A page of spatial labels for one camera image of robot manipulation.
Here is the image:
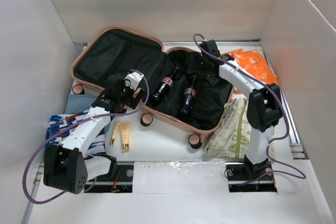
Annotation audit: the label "slim cream cosmetic tube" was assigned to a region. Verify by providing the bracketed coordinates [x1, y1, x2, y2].
[110, 121, 121, 146]

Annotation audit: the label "pink suitcase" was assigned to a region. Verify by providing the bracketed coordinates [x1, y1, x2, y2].
[71, 26, 233, 149]

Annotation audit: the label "wide cream cosmetic tube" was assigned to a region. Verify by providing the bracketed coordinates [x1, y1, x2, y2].
[120, 121, 131, 151]

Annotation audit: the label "cola bottle red cap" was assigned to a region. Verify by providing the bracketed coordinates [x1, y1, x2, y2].
[151, 67, 180, 103]

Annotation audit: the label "cream green printed jacket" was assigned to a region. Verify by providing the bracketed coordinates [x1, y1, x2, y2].
[204, 97, 275, 159]

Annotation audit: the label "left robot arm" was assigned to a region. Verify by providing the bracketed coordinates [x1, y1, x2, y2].
[43, 70, 149, 194]

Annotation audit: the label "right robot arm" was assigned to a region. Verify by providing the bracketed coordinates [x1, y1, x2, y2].
[193, 34, 288, 185]

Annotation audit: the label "light blue denim garment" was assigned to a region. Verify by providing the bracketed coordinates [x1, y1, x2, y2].
[64, 94, 97, 126]

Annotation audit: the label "orange white patterned garment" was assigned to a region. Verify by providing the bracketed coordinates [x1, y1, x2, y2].
[221, 48, 278, 84]

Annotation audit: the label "blue white red shorts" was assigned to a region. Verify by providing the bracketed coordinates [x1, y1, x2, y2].
[44, 111, 109, 159]

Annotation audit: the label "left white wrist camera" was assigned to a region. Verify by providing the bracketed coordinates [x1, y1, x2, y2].
[123, 72, 144, 91]

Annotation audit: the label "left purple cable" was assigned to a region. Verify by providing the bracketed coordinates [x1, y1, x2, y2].
[22, 69, 150, 205]

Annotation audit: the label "purple cable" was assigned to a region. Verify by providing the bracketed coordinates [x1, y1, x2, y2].
[193, 34, 307, 187]
[22, 69, 150, 205]

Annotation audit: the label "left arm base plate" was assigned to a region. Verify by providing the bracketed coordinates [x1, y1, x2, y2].
[85, 162, 134, 194]

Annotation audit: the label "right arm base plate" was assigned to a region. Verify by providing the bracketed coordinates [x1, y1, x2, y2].
[224, 162, 277, 193]

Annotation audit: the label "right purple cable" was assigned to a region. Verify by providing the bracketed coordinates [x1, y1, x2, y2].
[193, 34, 307, 187]

